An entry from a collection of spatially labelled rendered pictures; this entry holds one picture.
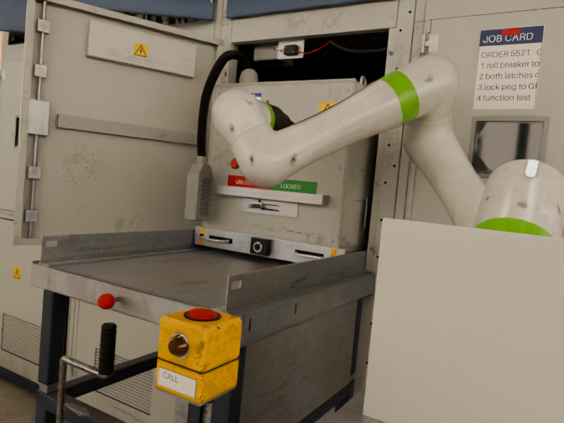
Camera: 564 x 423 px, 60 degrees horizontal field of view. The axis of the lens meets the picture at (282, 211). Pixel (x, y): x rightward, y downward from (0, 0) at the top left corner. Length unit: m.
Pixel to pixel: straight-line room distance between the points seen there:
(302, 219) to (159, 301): 0.57
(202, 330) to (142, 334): 1.42
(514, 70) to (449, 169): 0.37
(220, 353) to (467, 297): 0.34
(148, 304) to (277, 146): 0.41
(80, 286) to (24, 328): 1.52
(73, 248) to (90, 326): 0.98
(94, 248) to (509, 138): 1.11
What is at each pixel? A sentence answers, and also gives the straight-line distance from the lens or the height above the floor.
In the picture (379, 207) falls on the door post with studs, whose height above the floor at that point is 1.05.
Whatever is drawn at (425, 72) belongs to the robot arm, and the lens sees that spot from 1.13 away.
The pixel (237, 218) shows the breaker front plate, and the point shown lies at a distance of 1.53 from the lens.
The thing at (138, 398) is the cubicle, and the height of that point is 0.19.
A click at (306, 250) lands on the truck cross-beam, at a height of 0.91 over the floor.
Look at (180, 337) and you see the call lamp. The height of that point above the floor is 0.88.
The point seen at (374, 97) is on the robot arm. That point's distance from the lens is 1.07.
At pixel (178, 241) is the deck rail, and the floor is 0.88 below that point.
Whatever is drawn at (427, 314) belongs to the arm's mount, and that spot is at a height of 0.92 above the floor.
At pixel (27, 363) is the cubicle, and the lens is 2.69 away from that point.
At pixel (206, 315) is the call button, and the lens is 0.66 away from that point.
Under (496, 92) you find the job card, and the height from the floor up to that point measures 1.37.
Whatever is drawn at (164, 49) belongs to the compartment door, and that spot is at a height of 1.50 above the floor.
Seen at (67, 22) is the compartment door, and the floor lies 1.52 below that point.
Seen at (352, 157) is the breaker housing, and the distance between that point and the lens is 1.39.
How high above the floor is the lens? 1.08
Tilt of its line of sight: 3 degrees down
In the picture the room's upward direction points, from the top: 5 degrees clockwise
